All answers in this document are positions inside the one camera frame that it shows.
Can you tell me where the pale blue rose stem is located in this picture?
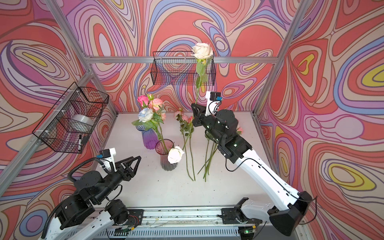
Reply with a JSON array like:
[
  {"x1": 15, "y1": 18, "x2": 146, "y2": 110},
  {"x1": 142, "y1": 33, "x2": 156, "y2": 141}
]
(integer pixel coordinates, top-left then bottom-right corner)
[{"x1": 132, "y1": 107, "x2": 169, "y2": 154}]

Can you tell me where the small pink bud rose stem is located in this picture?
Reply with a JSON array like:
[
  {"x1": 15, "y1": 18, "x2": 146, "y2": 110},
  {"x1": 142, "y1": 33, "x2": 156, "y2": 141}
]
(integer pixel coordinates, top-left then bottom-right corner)
[{"x1": 174, "y1": 108, "x2": 196, "y2": 181}]

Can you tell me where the aluminium frame post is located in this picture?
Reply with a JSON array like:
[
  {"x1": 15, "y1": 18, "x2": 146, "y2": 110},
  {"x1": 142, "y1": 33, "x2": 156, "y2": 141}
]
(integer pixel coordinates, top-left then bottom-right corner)
[{"x1": 44, "y1": 0, "x2": 119, "y2": 118}]

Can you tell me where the bright pink rose stem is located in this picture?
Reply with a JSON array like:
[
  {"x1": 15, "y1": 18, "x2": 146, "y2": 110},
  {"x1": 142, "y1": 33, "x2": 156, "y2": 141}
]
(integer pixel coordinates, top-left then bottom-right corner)
[{"x1": 138, "y1": 95, "x2": 151, "y2": 122}]

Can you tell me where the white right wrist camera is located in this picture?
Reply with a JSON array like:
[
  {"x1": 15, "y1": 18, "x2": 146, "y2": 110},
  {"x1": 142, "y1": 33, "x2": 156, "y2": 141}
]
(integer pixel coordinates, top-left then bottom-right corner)
[{"x1": 205, "y1": 91, "x2": 223, "y2": 117}]

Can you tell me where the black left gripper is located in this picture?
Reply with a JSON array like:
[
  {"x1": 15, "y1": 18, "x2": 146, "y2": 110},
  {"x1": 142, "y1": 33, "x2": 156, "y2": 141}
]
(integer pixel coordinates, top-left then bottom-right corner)
[{"x1": 92, "y1": 156, "x2": 140, "y2": 206}]

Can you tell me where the cream rose stem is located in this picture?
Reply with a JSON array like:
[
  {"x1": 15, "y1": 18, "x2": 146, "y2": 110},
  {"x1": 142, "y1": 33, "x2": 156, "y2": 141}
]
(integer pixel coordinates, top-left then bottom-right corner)
[{"x1": 192, "y1": 43, "x2": 214, "y2": 104}]

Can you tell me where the black wire basket left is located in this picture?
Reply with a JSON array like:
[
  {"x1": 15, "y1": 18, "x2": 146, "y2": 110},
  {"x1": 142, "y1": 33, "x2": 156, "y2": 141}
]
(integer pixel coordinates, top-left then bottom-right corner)
[{"x1": 32, "y1": 83, "x2": 109, "y2": 154}]

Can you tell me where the pink spray rose stem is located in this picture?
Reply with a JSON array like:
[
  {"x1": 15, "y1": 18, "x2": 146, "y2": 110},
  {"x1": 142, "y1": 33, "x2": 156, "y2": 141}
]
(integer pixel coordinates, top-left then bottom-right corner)
[{"x1": 147, "y1": 94, "x2": 166, "y2": 142}]

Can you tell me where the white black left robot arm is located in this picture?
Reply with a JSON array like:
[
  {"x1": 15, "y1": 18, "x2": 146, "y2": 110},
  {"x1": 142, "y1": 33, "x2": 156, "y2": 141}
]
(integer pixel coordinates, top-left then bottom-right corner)
[{"x1": 41, "y1": 155, "x2": 142, "y2": 240}]

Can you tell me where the black wire basket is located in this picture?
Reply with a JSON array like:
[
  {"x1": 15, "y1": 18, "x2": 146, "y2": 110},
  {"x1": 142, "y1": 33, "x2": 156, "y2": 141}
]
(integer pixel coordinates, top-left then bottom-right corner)
[
  {"x1": 32, "y1": 83, "x2": 109, "y2": 154},
  {"x1": 151, "y1": 51, "x2": 199, "y2": 86}
]

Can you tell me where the white tape roll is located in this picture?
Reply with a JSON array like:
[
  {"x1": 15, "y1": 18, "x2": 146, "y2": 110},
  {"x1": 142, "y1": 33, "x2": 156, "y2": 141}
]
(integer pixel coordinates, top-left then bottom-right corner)
[{"x1": 72, "y1": 114, "x2": 94, "y2": 126}]

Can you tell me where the pink grey glass vase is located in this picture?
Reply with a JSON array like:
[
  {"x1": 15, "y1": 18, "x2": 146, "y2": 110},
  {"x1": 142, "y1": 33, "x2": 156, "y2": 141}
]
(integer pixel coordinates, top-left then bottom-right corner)
[{"x1": 155, "y1": 139, "x2": 178, "y2": 171}]

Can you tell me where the purple blue glass vase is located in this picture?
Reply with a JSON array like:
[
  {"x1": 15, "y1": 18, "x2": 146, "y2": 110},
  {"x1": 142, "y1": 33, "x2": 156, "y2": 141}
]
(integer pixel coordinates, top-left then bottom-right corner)
[{"x1": 136, "y1": 125, "x2": 159, "y2": 150}]

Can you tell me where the black wire basket back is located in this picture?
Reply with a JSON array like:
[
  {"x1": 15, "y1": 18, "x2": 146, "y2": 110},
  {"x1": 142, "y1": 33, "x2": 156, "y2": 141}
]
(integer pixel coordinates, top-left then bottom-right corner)
[{"x1": 151, "y1": 51, "x2": 199, "y2": 86}]

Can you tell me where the pink white mixed rose stem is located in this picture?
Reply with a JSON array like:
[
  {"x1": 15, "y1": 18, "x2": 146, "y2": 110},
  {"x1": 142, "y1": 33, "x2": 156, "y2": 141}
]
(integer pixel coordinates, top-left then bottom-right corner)
[{"x1": 197, "y1": 125, "x2": 244, "y2": 183}]

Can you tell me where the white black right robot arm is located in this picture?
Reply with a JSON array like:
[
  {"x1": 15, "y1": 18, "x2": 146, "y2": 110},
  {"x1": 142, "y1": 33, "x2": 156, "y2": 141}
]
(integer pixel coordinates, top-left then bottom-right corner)
[{"x1": 191, "y1": 104, "x2": 314, "y2": 236}]

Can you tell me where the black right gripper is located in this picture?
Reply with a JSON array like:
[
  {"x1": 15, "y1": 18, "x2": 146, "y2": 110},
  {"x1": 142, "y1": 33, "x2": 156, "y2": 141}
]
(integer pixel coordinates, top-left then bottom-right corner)
[{"x1": 190, "y1": 102, "x2": 225, "y2": 143}]

